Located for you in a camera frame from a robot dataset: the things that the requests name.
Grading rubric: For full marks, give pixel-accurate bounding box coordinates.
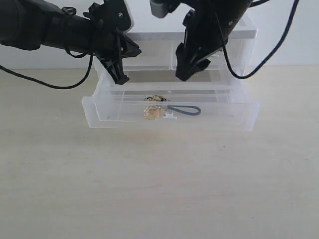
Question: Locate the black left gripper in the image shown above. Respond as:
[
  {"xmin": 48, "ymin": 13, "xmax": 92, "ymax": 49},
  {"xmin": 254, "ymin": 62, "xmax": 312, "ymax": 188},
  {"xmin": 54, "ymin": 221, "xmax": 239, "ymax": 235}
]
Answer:
[{"xmin": 83, "ymin": 2, "xmax": 142, "ymax": 85}]

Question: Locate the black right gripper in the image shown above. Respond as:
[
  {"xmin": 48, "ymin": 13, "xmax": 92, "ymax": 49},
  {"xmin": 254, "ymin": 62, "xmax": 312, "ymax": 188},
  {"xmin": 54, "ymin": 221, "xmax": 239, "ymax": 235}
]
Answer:
[{"xmin": 175, "ymin": 0, "xmax": 249, "ymax": 81}]

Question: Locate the clear wide drawer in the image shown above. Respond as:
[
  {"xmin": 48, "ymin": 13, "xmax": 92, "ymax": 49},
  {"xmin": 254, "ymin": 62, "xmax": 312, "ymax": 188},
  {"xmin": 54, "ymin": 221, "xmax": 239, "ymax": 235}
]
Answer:
[{"xmin": 82, "ymin": 70, "xmax": 260, "ymax": 132}]

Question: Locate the gold keychain with black strap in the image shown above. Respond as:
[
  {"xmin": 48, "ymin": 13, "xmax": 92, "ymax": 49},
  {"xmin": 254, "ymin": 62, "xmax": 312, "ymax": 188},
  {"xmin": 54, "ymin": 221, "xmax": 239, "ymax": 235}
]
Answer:
[{"xmin": 144, "ymin": 95, "xmax": 202, "ymax": 120}]

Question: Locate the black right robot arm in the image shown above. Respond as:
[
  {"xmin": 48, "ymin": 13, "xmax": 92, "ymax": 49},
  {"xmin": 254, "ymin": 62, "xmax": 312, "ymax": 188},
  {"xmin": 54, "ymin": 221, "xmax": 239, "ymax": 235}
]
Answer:
[{"xmin": 167, "ymin": 0, "xmax": 252, "ymax": 81}]

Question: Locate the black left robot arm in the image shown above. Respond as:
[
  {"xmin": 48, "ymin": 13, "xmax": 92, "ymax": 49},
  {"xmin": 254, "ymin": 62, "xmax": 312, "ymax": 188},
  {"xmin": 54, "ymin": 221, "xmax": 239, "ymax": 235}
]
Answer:
[{"xmin": 0, "ymin": 0, "xmax": 142, "ymax": 85}]

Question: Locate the white plastic drawer cabinet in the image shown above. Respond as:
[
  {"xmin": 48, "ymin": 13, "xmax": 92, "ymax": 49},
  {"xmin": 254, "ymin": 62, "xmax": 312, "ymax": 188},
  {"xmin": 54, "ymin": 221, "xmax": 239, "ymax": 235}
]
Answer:
[{"xmin": 94, "ymin": 0, "xmax": 257, "ymax": 83}]

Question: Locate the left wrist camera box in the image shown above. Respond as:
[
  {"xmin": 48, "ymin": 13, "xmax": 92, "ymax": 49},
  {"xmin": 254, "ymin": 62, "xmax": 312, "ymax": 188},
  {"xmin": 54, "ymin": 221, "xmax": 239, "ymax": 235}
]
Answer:
[{"xmin": 103, "ymin": 0, "xmax": 134, "ymax": 32}]

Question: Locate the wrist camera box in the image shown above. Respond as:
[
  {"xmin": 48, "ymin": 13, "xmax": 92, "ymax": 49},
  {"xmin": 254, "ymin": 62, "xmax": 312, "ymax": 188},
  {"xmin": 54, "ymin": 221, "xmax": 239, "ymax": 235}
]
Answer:
[
  {"xmin": 150, "ymin": 0, "xmax": 180, "ymax": 18},
  {"xmin": 103, "ymin": 0, "xmax": 134, "ymax": 32}
]

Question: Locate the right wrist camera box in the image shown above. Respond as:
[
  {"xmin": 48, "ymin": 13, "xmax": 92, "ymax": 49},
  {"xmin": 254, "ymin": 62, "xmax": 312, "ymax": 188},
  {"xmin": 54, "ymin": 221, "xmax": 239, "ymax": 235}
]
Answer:
[{"xmin": 150, "ymin": 0, "xmax": 180, "ymax": 18}]

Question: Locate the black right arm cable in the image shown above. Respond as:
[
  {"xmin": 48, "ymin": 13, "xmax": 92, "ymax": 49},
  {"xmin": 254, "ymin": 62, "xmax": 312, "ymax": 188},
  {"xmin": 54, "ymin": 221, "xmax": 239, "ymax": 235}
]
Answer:
[{"xmin": 214, "ymin": 0, "xmax": 300, "ymax": 80}]

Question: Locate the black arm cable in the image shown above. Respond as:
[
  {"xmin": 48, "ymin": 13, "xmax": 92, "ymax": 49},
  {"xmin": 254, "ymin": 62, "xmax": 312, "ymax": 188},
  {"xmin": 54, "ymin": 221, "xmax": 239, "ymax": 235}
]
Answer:
[
  {"xmin": 214, "ymin": 0, "xmax": 300, "ymax": 80},
  {"xmin": 0, "ymin": 6, "xmax": 104, "ymax": 90}
]

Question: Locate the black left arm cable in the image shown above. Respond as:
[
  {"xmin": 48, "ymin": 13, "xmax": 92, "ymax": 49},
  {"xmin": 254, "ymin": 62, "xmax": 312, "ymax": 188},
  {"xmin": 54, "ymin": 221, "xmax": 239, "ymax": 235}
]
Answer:
[{"xmin": 0, "ymin": 6, "xmax": 104, "ymax": 90}]

